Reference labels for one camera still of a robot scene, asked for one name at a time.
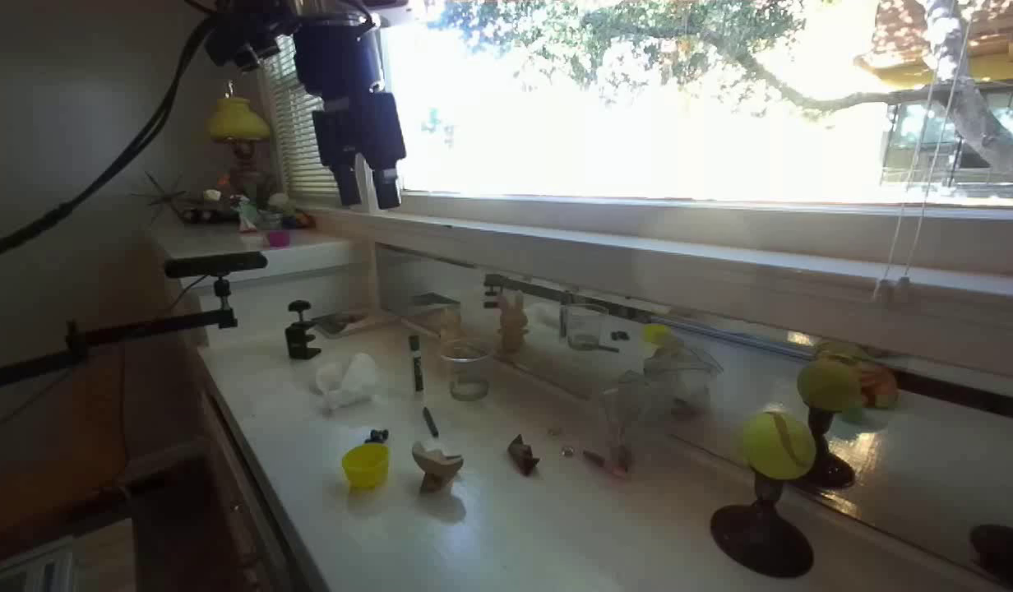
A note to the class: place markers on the small yellow plastic cup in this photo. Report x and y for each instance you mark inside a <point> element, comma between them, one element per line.
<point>366,468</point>

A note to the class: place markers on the black pen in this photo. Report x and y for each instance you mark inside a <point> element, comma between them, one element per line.
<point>429,422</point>

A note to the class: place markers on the black table clamp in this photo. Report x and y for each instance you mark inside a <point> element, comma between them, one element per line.
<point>300,334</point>

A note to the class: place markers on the small pink object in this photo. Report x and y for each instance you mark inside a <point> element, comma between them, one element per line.
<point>276,238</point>

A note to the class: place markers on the tennis ball on dark stand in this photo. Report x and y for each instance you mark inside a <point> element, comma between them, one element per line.
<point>778,447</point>

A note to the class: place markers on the tan wooden piece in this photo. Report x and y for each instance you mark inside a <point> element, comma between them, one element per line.
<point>435,460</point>

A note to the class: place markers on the white window blind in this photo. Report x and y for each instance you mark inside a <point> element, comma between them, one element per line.
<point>297,133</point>

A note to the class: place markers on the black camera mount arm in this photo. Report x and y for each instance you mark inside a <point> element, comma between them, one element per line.
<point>111,331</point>

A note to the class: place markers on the green capped dry-erase marker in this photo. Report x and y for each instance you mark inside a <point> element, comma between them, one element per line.
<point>414,364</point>

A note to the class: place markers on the flat tray with trinkets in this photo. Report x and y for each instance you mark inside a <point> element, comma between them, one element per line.
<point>214,212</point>

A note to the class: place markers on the clear zip plastic bag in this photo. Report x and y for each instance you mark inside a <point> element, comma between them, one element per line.
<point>642,413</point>

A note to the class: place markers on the black stereo camera bar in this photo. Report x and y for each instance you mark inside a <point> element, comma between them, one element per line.
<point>214,264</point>

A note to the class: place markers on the white side shelf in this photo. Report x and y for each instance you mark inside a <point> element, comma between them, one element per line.
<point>255,257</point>

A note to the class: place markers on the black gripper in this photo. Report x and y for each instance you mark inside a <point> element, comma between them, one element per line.
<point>359,128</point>

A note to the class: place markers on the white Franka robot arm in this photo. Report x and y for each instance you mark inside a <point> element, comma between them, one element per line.
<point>336,52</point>

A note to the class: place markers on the small black clip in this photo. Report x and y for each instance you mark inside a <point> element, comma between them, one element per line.
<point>375,436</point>

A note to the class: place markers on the white crumpled cloth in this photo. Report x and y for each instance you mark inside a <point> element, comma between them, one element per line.
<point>345,383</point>

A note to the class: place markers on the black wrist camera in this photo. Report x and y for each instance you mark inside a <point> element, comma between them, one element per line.
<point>248,29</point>

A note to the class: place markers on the brown zigzag wooden block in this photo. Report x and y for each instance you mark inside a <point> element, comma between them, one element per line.
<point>520,456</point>

